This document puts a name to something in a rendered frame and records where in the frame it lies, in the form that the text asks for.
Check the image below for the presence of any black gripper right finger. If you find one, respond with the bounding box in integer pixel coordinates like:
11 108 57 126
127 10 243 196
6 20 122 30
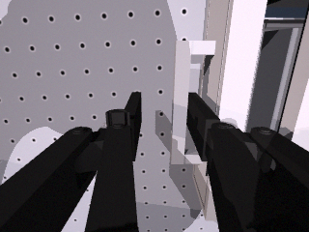
186 92 309 232

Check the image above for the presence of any grey perforated base plate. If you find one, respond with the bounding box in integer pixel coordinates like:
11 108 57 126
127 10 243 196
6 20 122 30
0 0 219 232

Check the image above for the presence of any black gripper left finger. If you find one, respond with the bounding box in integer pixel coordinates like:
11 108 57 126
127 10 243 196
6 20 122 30
0 92 142 232

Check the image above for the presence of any grey perforated block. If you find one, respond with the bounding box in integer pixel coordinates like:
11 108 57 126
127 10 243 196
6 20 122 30
246 28 302 132

